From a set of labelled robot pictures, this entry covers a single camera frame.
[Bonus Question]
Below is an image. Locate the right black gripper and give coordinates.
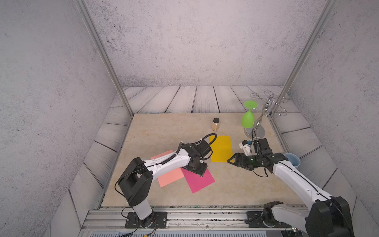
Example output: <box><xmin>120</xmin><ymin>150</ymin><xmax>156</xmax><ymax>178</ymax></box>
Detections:
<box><xmin>227</xmin><ymin>152</ymin><xmax>262</xmax><ymax>170</ymax></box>

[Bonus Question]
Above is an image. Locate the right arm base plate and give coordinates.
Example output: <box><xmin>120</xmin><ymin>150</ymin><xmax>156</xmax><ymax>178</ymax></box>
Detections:
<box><xmin>245</xmin><ymin>211</ymin><xmax>291</xmax><ymax>228</ymax></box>

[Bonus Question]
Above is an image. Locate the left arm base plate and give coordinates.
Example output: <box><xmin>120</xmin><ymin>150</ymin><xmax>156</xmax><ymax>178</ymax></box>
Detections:
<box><xmin>125</xmin><ymin>211</ymin><xmax>167</xmax><ymax>229</ymax></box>

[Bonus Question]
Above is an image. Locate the magenta paper sheet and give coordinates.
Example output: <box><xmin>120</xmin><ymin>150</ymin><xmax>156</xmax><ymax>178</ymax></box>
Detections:
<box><xmin>181</xmin><ymin>168</ymin><xmax>215</xmax><ymax>194</ymax></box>

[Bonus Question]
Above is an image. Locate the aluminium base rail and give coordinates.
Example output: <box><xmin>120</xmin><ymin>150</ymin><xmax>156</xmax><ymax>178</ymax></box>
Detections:
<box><xmin>79</xmin><ymin>206</ymin><xmax>306</xmax><ymax>237</ymax></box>

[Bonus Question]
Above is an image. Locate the yellow paper sheet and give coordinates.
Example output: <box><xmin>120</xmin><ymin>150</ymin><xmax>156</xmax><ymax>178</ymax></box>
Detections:
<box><xmin>211</xmin><ymin>136</ymin><xmax>233</xmax><ymax>163</ymax></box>

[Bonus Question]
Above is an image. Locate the aluminium frame post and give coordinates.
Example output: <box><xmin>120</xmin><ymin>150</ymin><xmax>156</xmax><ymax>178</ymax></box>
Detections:
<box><xmin>271</xmin><ymin>0</ymin><xmax>338</xmax><ymax>115</ymax></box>
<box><xmin>75</xmin><ymin>0</ymin><xmax>134</xmax><ymax>118</ymax></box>

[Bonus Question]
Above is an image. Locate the salmon pink paper sheet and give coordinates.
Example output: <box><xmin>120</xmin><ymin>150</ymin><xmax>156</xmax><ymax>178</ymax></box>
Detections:
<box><xmin>152</xmin><ymin>150</ymin><xmax>184</xmax><ymax>188</ymax></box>

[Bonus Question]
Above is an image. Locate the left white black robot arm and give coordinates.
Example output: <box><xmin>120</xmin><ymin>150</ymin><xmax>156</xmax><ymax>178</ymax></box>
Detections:
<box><xmin>114</xmin><ymin>133</ymin><xmax>217</xmax><ymax>222</ymax></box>

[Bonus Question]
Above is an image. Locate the chrome glass holder stand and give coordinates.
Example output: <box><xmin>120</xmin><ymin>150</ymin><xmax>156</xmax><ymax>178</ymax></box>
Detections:
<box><xmin>244</xmin><ymin>90</ymin><xmax>288</xmax><ymax>139</ymax></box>

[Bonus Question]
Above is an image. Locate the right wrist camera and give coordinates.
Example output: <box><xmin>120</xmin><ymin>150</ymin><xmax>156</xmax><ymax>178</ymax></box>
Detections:
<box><xmin>239</xmin><ymin>140</ymin><xmax>255</xmax><ymax>156</ymax></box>

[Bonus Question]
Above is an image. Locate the left aluminium frame post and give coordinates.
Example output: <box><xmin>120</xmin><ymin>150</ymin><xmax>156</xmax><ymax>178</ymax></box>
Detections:
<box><xmin>75</xmin><ymin>0</ymin><xmax>134</xmax><ymax>118</ymax></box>

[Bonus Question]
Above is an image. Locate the right aluminium frame post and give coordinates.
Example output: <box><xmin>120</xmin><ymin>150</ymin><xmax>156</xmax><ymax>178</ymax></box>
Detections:
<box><xmin>271</xmin><ymin>0</ymin><xmax>338</xmax><ymax>115</ymax></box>

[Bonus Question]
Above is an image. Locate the light blue cup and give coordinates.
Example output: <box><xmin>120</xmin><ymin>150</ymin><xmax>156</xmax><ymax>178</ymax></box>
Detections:
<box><xmin>284</xmin><ymin>153</ymin><xmax>301</xmax><ymax>168</ymax></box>

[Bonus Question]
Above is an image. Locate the small black-capped bottle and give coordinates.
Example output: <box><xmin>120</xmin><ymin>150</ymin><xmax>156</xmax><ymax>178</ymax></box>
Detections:
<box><xmin>211</xmin><ymin>118</ymin><xmax>220</xmax><ymax>131</ymax></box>

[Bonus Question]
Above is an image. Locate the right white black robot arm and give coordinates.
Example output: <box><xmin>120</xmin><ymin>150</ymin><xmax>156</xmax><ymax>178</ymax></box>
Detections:
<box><xmin>228</xmin><ymin>138</ymin><xmax>354</xmax><ymax>237</ymax></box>

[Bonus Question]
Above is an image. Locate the green plastic wine glass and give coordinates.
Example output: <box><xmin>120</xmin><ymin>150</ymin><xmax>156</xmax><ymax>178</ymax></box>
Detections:
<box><xmin>241</xmin><ymin>100</ymin><xmax>258</xmax><ymax>128</ymax></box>

